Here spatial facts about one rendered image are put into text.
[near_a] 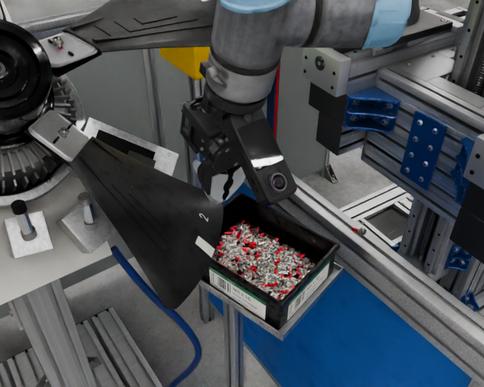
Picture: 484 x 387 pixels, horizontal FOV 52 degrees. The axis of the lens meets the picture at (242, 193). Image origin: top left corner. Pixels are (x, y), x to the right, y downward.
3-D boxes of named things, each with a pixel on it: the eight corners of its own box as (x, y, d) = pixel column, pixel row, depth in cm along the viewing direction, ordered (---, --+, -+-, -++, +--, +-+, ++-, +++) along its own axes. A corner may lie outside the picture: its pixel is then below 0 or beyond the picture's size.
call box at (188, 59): (160, 61, 116) (155, 17, 109) (197, 51, 121) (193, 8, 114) (195, 87, 106) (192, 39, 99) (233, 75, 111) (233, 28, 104)
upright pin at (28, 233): (20, 234, 73) (7, 201, 69) (34, 229, 74) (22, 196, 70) (24, 243, 71) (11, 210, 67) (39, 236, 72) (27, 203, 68)
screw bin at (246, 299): (179, 267, 87) (176, 239, 83) (240, 218, 97) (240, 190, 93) (279, 335, 76) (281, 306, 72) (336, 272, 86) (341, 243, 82)
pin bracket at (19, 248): (2, 222, 79) (3, 219, 71) (38, 213, 82) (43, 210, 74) (12, 258, 79) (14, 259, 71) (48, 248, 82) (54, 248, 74)
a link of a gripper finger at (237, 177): (218, 171, 75) (227, 129, 68) (240, 200, 72) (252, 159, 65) (200, 178, 73) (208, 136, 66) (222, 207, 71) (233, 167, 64)
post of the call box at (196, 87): (190, 109, 121) (187, 61, 113) (200, 106, 122) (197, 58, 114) (197, 114, 119) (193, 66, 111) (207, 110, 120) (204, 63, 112)
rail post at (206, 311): (199, 316, 177) (182, 130, 128) (208, 311, 179) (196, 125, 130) (205, 324, 175) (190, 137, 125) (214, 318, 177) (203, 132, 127)
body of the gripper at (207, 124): (225, 120, 69) (240, 48, 59) (260, 163, 65) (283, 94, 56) (177, 137, 65) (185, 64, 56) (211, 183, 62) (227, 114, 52)
